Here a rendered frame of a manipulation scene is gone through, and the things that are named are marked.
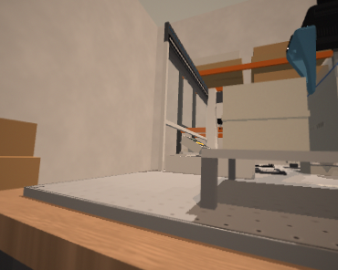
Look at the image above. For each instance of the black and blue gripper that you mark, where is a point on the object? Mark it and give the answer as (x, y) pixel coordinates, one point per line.
(309, 39)

